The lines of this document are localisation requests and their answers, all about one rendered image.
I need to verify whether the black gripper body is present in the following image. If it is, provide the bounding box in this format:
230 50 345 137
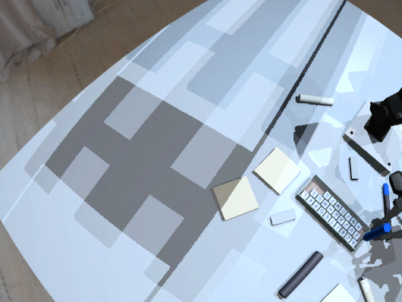
389 171 402 212

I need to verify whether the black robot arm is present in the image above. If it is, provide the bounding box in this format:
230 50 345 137
364 87 402 142

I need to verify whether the blue stylus with grey tip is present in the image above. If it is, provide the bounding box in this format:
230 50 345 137
361 223 391 242

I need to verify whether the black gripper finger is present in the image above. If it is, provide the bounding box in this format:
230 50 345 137
373 229 402 241
370 198 401 231

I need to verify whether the dark grey keyboard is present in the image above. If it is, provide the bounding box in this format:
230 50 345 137
296 173 370 252

